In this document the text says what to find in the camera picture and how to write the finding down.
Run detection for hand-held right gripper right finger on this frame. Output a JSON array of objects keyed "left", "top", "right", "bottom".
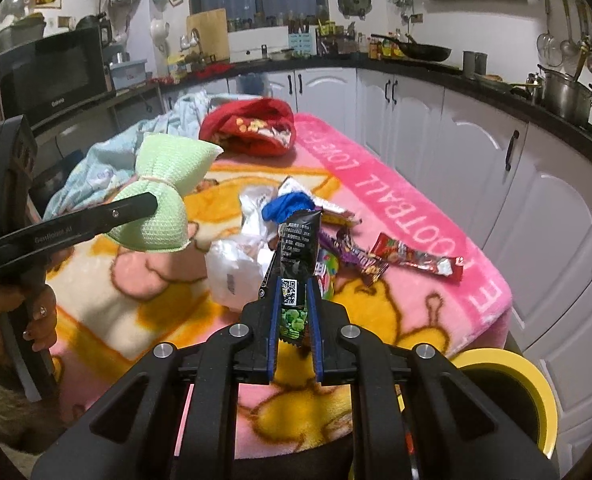
[{"left": 306, "top": 280, "right": 562, "bottom": 480}]

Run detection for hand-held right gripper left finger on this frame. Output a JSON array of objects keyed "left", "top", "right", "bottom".
[{"left": 30, "top": 260, "right": 283, "bottom": 480}]

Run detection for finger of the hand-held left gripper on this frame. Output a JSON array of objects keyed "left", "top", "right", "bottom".
[{"left": 0, "top": 193, "right": 159, "bottom": 267}]

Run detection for green colourful snack packet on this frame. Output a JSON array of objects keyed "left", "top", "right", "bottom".
[{"left": 316, "top": 247, "right": 339, "bottom": 301}]

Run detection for white plastic bag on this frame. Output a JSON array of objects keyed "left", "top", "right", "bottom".
[{"left": 205, "top": 237, "right": 277, "bottom": 311}]

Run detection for black snack packet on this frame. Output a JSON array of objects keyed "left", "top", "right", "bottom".
[{"left": 275, "top": 210, "right": 323, "bottom": 353}]

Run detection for purple snack wrapper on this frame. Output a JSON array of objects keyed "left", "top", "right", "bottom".
[{"left": 333, "top": 227, "right": 389, "bottom": 286}]

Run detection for clear plastic wrapper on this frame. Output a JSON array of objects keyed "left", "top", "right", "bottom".
[{"left": 238, "top": 182, "right": 287, "bottom": 261}]

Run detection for blue plastic wrapper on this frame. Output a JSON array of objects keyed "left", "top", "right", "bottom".
[{"left": 262, "top": 191, "right": 317, "bottom": 223}]

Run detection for yellow pink candy wrapper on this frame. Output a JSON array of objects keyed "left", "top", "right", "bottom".
[{"left": 321, "top": 202, "right": 364, "bottom": 226}]

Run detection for green cloth bundle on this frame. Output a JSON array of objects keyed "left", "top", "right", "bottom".
[{"left": 106, "top": 132, "right": 225, "bottom": 253}]

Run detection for red snack wrapper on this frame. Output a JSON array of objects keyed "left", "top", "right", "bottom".
[{"left": 371, "top": 232, "right": 465, "bottom": 285}]

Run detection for yellow trash bin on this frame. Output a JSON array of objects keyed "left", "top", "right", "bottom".
[{"left": 398, "top": 347, "right": 559, "bottom": 466}]

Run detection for person's left forearm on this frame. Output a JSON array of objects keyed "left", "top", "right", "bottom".
[{"left": 0, "top": 350, "right": 91, "bottom": 461}]

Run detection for person's left hand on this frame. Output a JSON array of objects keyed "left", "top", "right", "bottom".
[{"left": 0, "top": 282, "right": 59, "bottom": 361}]

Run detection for light blue cloth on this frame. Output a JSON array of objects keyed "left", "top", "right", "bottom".
[{"left": 43, "top": 91, "right": 237, "bottom": 221}]

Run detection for black microwave oven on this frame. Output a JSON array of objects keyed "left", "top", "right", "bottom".
[{"left": 0, "top": 27, "right": 116, "bottom": 128}]

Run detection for pink printed blanket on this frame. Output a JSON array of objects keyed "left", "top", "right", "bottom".
[{"left": 40, "top": 112, "right": 514, "bottom": 466}]

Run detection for grey blue box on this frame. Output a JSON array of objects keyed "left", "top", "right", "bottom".
[{"left": 110, "top": 59, "right": 149, "bottom": 91}]

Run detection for black kettle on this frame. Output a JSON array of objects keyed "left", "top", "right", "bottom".
[{"left": 76, "top": 12, "right": 112, "bottom": 43}]

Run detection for red printed garment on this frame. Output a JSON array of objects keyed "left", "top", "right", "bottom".
[{"left": 198, "top": 99, "right": 297, "bottom": 156}]

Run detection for white kitchen cabinets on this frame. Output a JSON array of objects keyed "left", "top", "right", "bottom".
[{"left": 226, "top": 65, "right": 592, "bottom": 456}]

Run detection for wooden cutting board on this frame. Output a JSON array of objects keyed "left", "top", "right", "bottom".
[{"left": 186, "top": 8, "right": 230, "bottom": 63}]

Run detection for blue knife block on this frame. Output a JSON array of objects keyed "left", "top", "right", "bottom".
[{"left": 288, "top": 30, "right": 317, "bottom": 58}]

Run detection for group of sauce bottles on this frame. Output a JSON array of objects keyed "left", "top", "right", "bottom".
[{"left": 368, "top": 35, "right": 401, "bottom": 58}]

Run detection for row of spice jars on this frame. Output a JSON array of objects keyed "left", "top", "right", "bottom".
[{"left": 228, "top": 10, "right": 327, "bottom": 31}]

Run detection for black wok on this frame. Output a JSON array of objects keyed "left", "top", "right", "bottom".
[{"left": 371, "top": 34, "right": 453, "bottom": 62}]

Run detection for metal cup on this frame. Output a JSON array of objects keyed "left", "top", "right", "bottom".
[{"left": 463, "top": 51, "right": 489, "bottom": 81}]

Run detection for small steel pot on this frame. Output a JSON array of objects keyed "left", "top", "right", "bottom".
[{"left": 525, "top": 74, "right": 546, "bottom": 106}]

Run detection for steel pot lid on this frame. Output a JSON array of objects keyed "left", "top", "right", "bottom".
[{"left": 338, "top": 0, "right": 373, "bottom": 17}]

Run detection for large steel pot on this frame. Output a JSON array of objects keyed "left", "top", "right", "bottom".
[{"left": 537, "top": 64, "right": 592, "bottom": 126}]

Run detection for metal ladle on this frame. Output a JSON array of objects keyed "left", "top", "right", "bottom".
[{"left": 558, "top": 0, "right": 579, "bottom": 58}]

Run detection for wire mesh strainer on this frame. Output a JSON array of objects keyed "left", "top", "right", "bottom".
[{"left": 536, "top": 0, "right": 563, "bottom": 68}]

